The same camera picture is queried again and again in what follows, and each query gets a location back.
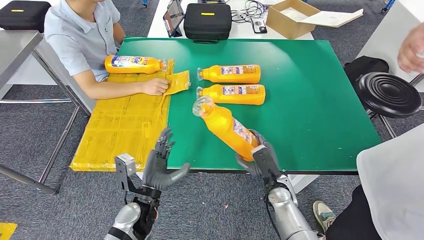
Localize black backpack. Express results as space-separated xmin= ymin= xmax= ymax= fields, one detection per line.
xmin=343 ymin=55 xmax=391 ymax=100

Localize person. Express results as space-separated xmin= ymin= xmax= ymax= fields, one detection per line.
xmin=326 ymin=22 xmax=424 ymax=240
xmin=43 ymin=0 xmax=170 ymax=100

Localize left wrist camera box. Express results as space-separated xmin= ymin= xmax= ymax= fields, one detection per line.
xmin=114 ymin=152 xmax=138 ymax=193

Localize black case with yellow label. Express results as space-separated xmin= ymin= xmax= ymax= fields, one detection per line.
xmin=183 ymin=1 xmax=233 ymax=44
xmin=0 ymin=0 xmax=52 ymax=33

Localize black tangled cables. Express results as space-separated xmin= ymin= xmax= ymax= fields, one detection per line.
xmin=231 ymin=0 xmax=269 ymax=23

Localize black tablet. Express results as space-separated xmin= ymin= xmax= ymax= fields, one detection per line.
xmin=162 ymin=0 xmax=186 ymax=38

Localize open cardboard box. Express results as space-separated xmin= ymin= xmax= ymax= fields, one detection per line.
xmin=266 ymin=0 xmax=322 ymax=40

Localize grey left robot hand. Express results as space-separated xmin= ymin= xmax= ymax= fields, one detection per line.
xmin=141 ymin=126 xmax=192 ymax=191

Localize yellow floor marker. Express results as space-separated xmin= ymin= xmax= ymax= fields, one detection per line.
xmin=0 ymin=221 xmax=18 ymax=240

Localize yellow taped cardboard sheet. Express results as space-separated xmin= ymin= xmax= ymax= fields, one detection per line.
xmin=69 ymin=58 xmax=191 ymax=173

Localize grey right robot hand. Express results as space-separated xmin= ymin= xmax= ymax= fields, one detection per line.
xmin=235 ymin=129 xmax=282 ymax=178

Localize black round stool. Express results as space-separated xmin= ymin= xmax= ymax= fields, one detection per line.
xmin=358 ymin=71 xmax=424 ymax=140

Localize steel table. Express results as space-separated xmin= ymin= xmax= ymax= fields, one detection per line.
xmin=0 ymin=29 xmax=92 ymax=196

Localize white sneaker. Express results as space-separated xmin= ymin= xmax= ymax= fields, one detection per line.
xmin=312 ymin=200 xmax=337 ymax=234

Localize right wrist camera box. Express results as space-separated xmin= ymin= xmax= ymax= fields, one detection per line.
xmin=251 ymin=144 xmax=282 ymax=182

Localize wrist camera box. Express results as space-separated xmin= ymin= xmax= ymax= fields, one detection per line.
xmin=251 ymin=144 xmax=282 ymax=182
xmin=114 ymin=152 xmax=138 ymax=193

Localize white table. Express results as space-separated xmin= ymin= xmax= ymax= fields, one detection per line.
xmin=147 ymin=0 xmax=316 ymax=41
xmin=357 ymin=0 xmax=424 ymax=93

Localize green table board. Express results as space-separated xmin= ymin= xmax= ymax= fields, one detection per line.
xmin=117 ymin=36 xmax=382 ymax=175

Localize orange detergent bottle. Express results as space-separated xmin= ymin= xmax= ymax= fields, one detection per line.
xmin=192 ymin=96 xmax=261 ymax=163
xmin=196 ymin=84 xmax=267 ymax=106
xmin=104 ymin=54 xmax=168 ymax=75
xmin=197 ymin=64 xmax=262 ymax=84

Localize black handheld device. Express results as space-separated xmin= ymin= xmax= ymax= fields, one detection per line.
xmin=251 ymin=16 xmax=269 ymax=34

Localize person's hand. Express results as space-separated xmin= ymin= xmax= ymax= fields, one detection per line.
xmin=397 ymin=22 xmax=424 ymax=74
xmin=141 ymin=78 xmax=170 ymax=97

